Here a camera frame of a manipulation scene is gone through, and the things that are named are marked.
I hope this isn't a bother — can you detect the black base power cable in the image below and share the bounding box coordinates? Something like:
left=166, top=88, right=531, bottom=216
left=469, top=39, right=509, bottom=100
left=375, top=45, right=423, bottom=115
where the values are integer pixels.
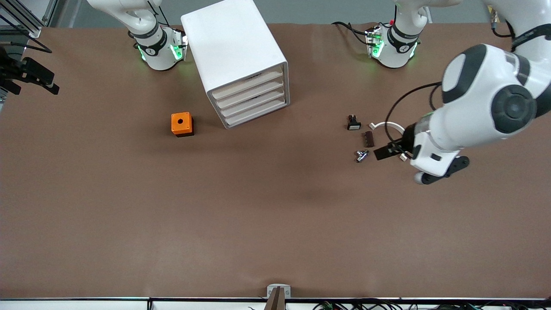
left=331, top=21, right=371, bottom=46

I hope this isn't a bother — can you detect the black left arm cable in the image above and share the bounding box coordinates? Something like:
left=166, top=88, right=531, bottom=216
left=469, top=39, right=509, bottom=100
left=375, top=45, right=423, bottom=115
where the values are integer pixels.
left=385, top=81, right=445, bottom=147

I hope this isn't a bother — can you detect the brown table mat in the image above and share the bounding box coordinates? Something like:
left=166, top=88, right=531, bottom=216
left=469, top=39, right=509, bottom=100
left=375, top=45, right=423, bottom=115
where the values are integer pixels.
left=0, top=22, right=551, bottom=300

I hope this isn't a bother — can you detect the white curved plastic clamp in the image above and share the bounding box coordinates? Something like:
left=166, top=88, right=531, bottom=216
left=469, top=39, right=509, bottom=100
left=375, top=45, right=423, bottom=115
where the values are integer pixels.
left=369, top=121, right=409, bottom=162

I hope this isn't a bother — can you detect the aluminium frame profile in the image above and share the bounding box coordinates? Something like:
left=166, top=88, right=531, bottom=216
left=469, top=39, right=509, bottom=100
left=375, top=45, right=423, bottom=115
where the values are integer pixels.
left=0, top=0, right=59, bottom=39

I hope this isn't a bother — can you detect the white table edge rail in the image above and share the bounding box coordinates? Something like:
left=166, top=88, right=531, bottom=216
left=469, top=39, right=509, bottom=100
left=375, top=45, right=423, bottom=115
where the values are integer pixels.
left=0, top=298, right=551, bottom=310

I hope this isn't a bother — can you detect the brown post under bracket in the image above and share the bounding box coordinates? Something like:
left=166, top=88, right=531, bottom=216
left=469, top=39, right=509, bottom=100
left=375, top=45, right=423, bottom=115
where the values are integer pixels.
left=264, top=288, right=286, bottom=310

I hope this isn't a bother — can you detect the orange button enclosure box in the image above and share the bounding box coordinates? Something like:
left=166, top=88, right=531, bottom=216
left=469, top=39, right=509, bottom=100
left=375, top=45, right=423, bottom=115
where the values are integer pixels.
left=171, top=112, right=195, bottom=138

